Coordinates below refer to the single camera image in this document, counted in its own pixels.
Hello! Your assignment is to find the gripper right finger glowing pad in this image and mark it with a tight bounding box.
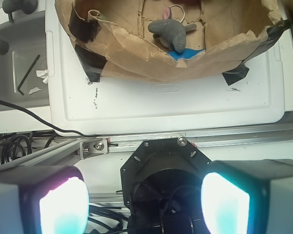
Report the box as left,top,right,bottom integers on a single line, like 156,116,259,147
201,159,293,234

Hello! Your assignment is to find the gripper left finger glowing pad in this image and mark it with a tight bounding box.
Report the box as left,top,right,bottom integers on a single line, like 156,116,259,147
0,166,89,234

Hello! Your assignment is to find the black allen key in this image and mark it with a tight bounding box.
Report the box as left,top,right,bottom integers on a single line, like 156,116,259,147
17,54,40,96

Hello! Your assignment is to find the grey plastic tray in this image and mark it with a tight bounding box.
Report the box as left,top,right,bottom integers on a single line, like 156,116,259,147
0,11,49,108

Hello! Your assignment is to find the blue cylinder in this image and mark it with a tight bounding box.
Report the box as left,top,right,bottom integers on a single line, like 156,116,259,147
167,48,205,61

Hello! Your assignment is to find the brown paper bag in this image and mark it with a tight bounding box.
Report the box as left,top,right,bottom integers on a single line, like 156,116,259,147
55,0,290,82

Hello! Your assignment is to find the grey plush mouse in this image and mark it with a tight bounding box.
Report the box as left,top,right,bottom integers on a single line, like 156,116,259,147
147,4,197,53

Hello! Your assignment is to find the metal corner bracket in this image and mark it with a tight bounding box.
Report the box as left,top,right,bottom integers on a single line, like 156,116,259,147
79,138,109,160

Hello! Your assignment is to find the aluminium frame rail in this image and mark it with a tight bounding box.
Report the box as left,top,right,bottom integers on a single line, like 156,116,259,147
0,121,293,165

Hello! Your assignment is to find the black octagonal mount plate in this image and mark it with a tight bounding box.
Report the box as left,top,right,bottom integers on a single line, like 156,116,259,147
120,138,211,234

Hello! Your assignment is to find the black cable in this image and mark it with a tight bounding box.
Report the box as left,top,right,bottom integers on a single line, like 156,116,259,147
0,97,98,137

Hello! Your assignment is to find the white key ring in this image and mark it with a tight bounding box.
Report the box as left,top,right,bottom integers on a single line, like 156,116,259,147
170,4,185,24

